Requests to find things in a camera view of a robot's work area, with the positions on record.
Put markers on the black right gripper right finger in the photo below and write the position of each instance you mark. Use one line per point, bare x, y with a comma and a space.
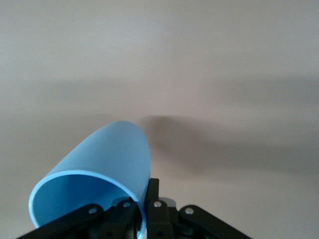
159, 219

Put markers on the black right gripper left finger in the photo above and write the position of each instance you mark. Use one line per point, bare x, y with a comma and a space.
74, 221

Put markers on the blue plastic cup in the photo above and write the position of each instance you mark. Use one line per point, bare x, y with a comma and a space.
112, 149

